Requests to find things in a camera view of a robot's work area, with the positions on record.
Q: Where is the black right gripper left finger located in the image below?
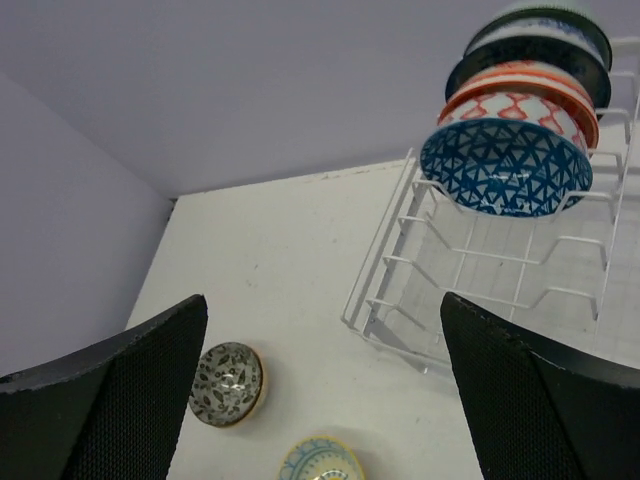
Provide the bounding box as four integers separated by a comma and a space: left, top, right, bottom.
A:
1, 295, 208, 479

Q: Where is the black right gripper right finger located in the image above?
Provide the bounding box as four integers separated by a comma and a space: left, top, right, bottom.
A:
440, 292, 639, 479

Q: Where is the black floral pattern bowl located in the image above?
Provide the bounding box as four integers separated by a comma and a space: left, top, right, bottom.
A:
188, 342, 268, 429

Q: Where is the yellow rimmed sun pattern bowl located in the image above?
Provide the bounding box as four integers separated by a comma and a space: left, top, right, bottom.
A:
276, 435, 366, 480

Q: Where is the blue triangle pattern bowl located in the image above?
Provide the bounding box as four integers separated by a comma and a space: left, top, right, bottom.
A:
420, 119, 593, 218

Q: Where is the orange striped bowl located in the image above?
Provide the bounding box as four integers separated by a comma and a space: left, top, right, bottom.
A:
438, 60, 600, 152

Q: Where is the dark blue bowl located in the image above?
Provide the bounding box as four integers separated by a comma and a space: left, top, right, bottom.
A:
445, 17, 612, 109

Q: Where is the pale green rimmed bowl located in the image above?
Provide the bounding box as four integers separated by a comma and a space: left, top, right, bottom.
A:
492, 1, 613, 70

